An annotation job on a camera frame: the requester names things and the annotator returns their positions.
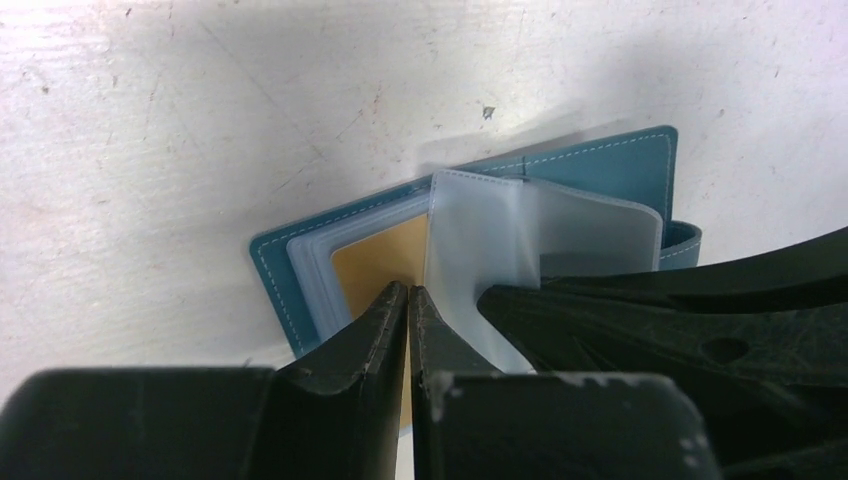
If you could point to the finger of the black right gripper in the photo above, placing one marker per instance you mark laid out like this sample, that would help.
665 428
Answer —
759 345

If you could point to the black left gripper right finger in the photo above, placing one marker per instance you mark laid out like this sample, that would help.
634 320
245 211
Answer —
473 421

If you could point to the blue leather card holder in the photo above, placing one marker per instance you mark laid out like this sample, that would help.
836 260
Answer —
637 166

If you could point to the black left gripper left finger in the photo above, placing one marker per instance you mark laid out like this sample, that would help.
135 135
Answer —
332 414

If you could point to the gold card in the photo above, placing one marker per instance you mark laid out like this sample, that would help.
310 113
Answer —
365 267

